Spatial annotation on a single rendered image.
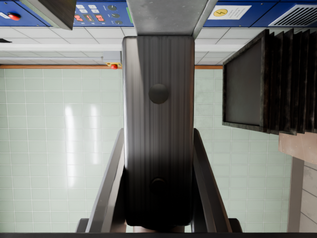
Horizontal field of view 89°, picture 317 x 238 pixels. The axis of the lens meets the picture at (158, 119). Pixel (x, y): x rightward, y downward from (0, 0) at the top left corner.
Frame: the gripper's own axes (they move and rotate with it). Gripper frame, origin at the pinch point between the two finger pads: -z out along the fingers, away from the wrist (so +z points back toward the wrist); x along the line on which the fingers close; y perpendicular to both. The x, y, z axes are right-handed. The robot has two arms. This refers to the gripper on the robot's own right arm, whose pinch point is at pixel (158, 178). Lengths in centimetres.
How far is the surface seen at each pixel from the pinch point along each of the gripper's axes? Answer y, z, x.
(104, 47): 18, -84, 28
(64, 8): -4.0, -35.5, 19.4
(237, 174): 114, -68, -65
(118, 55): 24, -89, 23
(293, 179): 115, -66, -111
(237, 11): -1, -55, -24
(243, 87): 20, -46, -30
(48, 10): -4.2, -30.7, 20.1
